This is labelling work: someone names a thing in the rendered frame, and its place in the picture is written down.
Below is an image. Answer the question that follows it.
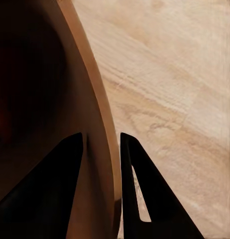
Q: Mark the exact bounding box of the trash can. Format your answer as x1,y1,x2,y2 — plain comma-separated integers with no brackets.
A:
0,0,122,239

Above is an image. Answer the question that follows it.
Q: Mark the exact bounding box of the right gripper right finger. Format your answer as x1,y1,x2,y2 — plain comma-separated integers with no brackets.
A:
120,132,204,239

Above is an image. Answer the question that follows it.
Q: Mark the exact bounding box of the can of soda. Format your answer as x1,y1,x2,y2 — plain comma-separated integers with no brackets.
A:
0,43,36,145

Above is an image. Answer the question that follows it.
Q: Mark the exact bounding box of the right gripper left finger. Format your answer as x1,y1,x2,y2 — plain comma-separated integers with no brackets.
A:
0,132,83,239

